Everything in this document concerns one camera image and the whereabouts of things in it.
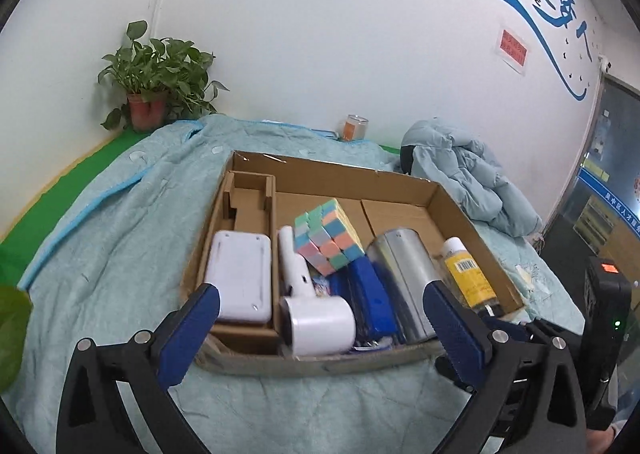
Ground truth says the small potted plant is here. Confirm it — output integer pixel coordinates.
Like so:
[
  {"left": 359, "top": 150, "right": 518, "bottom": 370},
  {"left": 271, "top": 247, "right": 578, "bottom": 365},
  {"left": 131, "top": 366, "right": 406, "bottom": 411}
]
[{"left": 97, "top": 20, "right": 231, "bottom": 133}]

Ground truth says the small cardboard tray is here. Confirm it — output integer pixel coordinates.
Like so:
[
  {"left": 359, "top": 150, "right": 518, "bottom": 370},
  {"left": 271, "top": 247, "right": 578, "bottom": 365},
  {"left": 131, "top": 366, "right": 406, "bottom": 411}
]
[{"left": 200, "top": 170, "right": 282, "bottom": 356}]

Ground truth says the pastel puzzle cube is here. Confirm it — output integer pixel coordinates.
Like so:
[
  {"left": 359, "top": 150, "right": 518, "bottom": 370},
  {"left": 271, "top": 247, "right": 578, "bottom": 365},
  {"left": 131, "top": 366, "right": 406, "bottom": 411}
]
[{"left": 292, "top": 198, "right": 366, "bottom": 277}]

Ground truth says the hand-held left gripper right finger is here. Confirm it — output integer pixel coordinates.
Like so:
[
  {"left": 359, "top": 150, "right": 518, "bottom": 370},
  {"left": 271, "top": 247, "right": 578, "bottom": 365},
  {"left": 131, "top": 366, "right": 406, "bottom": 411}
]
[{"left": 421, "top": 280, "right": 587, "bottom": 454}]

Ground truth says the red wall sign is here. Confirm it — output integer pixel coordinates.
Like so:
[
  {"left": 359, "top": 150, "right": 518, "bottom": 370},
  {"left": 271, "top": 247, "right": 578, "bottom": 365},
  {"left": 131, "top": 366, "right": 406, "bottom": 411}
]
[{"left": 495, "top": 24, "right": 531, "bottom": 77}]

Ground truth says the metal tin can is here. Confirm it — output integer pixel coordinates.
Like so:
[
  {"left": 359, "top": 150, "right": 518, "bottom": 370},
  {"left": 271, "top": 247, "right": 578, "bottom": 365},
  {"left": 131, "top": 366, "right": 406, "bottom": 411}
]
[{"left": 366, "top": 228, "right": 446, "bottom": 342}]

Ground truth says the white rectangular device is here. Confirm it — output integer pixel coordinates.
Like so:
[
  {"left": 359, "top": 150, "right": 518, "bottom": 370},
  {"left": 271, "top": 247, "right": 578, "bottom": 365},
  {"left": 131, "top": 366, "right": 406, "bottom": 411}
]
[{"left": 206, "top": 230, "right": 273, "bottom": 325}]

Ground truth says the light blue puffer jacket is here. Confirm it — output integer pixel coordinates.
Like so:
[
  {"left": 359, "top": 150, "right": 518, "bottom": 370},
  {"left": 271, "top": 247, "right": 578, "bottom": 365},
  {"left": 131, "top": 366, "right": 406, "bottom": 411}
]
[{"left": 399, "top": 118, "right": 545, "bottom": 237}]

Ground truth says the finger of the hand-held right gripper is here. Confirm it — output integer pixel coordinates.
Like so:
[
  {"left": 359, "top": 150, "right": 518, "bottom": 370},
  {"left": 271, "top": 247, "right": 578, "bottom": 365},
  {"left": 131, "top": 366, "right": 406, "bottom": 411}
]
[
  {"left": 434, "top": 355, "right": 478, "bottom": 395},
  {"left": 525, "top": 318, "right": 586, "bottom": 350}
]

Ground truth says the green mat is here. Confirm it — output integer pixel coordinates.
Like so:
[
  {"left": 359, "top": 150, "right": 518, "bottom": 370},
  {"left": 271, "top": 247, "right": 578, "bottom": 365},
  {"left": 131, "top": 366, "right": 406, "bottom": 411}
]
[{"left": 0, "top": 129, "right": 151, "bottom": 295}]

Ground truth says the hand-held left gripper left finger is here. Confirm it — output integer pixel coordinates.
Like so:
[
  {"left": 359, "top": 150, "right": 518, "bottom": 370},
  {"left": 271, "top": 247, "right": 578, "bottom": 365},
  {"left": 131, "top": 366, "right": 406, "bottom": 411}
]
[{"left": 56, "top": 283, "right": 222, "bottom": 454}]

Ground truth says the large cardboard box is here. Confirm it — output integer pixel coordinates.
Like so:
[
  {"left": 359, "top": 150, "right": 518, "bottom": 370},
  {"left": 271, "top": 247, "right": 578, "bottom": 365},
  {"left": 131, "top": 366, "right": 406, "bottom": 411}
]
[{"left": 181, "top": 150, "right": 526, "bottom": 377}]

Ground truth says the glass partition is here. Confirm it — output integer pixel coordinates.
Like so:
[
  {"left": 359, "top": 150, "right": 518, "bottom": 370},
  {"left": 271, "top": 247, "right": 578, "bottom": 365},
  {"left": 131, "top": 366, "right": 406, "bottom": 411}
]
[{"left": 550, "top": 68, "right": 640, "bottom": 285}]

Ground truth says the teal blanket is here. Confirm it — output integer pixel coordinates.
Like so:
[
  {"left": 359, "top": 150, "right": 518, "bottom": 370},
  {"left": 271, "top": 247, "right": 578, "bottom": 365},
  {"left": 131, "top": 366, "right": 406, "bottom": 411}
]
[{"left": 0, "top": 114, "right": 586, "bottom": 454}]

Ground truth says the orange label glass jar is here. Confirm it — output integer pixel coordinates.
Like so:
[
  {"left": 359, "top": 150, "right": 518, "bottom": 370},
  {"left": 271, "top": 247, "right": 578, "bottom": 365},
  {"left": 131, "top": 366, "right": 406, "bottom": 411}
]
[{"left": 340, "top": 114, "right": 369, "bottom": 142}]

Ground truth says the yellow label clear jar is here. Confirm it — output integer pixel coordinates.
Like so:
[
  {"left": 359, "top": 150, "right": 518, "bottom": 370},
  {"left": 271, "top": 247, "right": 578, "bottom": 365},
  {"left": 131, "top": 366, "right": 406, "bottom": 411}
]
[{"left": 440, "top": 236, "right": 501, "bottom": 317}]

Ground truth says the blue plastic case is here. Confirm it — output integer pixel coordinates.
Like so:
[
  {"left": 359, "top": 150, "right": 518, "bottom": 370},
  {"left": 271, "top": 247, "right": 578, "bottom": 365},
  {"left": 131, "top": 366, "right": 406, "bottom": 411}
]
[{"left": 330, "top": 256, "right": 401, "bottom": 347}]

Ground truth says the white hair dryer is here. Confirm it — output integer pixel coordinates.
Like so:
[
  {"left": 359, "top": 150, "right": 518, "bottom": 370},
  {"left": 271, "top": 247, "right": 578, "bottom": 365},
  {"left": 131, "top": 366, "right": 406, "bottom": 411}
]
[{"left": 277, "top": 225, "right": 357, "bottom": 355}]

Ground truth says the large leafy plant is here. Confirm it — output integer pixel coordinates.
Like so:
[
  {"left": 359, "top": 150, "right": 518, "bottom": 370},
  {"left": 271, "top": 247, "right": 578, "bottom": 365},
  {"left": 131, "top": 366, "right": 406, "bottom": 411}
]
[{"left": 0, "top": 284, "right": 33, "bottom": 392}]

